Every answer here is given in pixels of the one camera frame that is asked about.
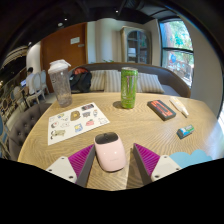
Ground curved brown sofa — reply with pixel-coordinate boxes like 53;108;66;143
68;61;192;99

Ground white dining chairs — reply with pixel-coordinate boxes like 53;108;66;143
13;69;50;108

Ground arched glass cabinet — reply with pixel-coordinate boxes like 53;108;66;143
120;25;152;65

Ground brown wooden door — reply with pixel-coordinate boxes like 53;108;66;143
40;22;88;94

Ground white squeeze tube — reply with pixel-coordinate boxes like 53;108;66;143
168;96;190;118

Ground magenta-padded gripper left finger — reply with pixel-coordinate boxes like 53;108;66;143
45;143;98;188

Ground white door sign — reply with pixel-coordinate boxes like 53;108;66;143
69;36;81;45

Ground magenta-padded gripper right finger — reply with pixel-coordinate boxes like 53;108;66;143
132;142;183;187

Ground striped cushion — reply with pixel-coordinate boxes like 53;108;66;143
103;69;123;93
89;69;107;92
136;72;165;95

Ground black-framed window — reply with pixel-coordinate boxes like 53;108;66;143
158;18;195;88

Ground grey tufted chair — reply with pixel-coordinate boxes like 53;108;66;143
8;102;53;162

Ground small green blue pack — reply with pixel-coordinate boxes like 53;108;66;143
176;124;196;140

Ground green drink can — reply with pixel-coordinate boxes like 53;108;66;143
120;66;139;110

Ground light blue cloud mouse pad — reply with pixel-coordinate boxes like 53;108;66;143
169;149;213;169

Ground white sticker sheet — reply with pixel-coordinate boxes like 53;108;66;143
47;101;111;146

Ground black and red flat box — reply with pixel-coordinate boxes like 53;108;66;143
146;99;177;121

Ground clear shaker bottle white lid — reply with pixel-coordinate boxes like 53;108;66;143
47;59;73;108

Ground pink computer mouse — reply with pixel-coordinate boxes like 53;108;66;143
93;131;128;173

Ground blue round-back chair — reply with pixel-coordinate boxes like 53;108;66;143
0;113;11;158

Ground black backpack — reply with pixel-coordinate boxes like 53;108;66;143
69;67;93;94

